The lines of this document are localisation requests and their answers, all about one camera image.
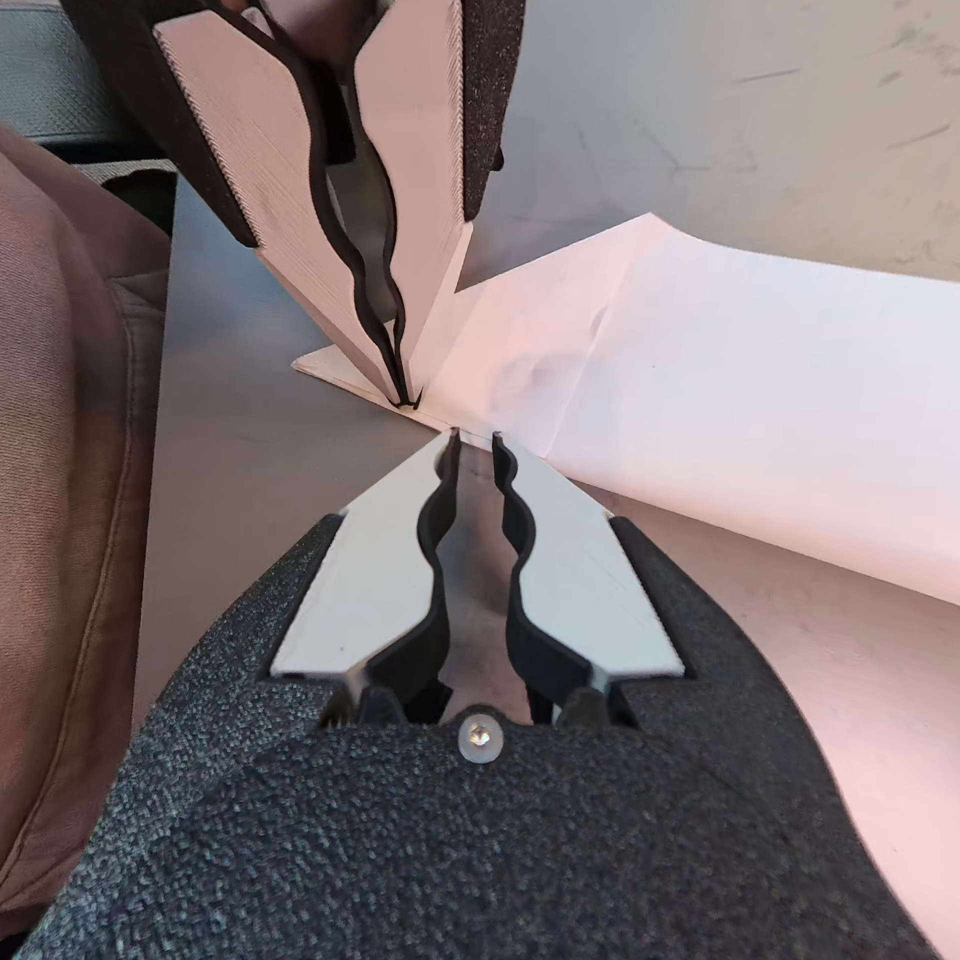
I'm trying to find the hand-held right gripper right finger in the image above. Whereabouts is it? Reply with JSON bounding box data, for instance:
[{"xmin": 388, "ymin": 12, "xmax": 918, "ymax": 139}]
[{"xmin": 491, "ymin": 431, "xmax": 686, "ymax": 727}]

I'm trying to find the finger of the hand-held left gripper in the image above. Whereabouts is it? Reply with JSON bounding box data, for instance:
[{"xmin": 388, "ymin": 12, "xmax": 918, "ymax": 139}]
[
  {"xmin": 153, "ymin": 7, "xmax": 411, "ymax": 408},
  {"xmin": 351, "ymin": 0, "xmax": 475, "ymax": 410}
]

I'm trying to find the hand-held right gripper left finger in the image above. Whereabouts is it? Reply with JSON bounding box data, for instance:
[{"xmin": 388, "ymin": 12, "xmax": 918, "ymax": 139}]
[{"xmin": 268, "ymin": 429, "xmax": 460, "ymax": 710}]

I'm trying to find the white paper sheet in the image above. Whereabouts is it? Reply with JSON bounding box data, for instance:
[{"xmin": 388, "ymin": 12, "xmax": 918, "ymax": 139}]
[{"xmin": 291, "ymin": 212, "xmax": 960, "ymax": 607}]

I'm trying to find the grey desk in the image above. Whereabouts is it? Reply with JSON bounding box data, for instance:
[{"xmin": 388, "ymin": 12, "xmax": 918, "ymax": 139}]
[{"xmin": 131, "ymin": 0, "xmax": 960, "ymax": 954}]

